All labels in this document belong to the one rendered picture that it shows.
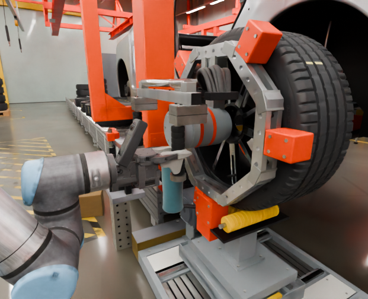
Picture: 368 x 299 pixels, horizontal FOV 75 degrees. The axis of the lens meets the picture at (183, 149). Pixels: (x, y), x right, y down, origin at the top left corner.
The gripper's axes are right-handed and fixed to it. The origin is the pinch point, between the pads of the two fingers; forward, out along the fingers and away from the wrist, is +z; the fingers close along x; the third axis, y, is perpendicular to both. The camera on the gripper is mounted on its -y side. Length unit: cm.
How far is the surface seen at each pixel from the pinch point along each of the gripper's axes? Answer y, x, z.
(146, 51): -31, -63, 13
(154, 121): 3, -63, 17
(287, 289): 66, 4, 47
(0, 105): 52, -831, -165
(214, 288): 67, -12, 21
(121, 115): 26, -256, 46
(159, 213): 64, -73, 21
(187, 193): 43, -52, 30
